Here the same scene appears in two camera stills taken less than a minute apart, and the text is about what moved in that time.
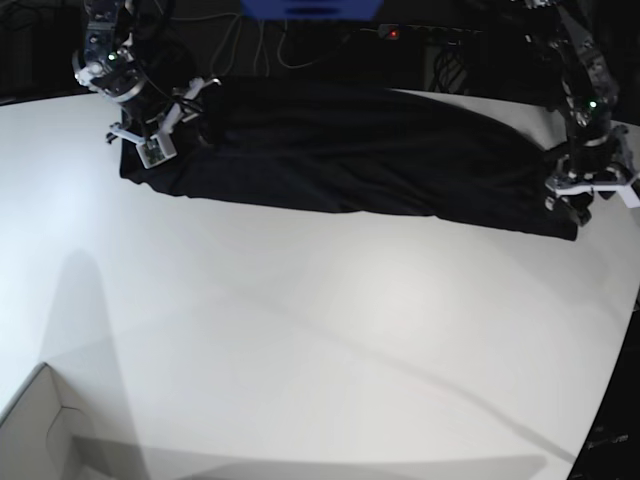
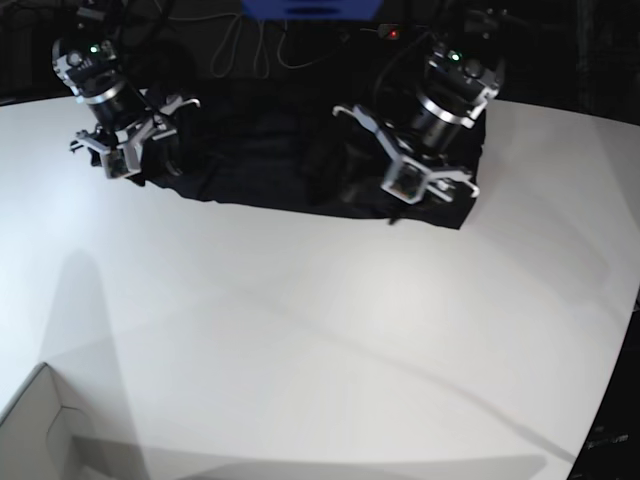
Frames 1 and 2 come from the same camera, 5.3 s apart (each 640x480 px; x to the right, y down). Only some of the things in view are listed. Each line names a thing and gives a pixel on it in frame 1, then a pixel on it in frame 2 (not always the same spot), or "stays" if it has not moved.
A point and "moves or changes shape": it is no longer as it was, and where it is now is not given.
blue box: x=313 y=10 stays
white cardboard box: x=45 y=436 stays
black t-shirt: x=335 y=147 moves or changes shape
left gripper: x=146 y=105 → x=117 y=107
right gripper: x=581 y=158 → x=430 y=128
